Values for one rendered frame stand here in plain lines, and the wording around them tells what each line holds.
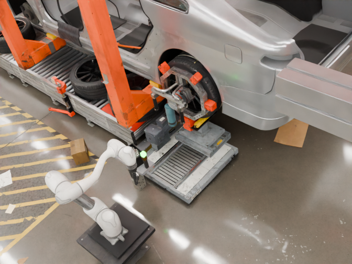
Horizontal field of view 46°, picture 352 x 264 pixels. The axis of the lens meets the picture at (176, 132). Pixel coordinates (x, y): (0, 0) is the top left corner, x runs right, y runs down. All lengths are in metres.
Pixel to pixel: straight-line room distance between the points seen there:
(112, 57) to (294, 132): 2.18
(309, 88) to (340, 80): 0.06
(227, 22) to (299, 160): 1.82
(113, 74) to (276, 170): 1.90
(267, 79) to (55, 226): 2.52
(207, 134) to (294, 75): 3.58
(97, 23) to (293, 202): 2.42
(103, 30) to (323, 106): 2.92
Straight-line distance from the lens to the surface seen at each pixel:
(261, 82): 3.38
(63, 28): 5.42
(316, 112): 0.93
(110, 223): 3.54
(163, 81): 4.10
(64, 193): 3.11
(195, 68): 3.81
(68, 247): 4.24
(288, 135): 4.74
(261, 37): 3.22
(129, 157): 3.29
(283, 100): 0.96
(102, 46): 3.71
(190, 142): 4.49
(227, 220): 4.05
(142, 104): 4.30
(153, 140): 4.37
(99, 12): 3.60
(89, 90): 5.08
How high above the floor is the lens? 3.38
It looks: 44 degrees down
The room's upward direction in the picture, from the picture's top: 11 degrees counter-clockwise
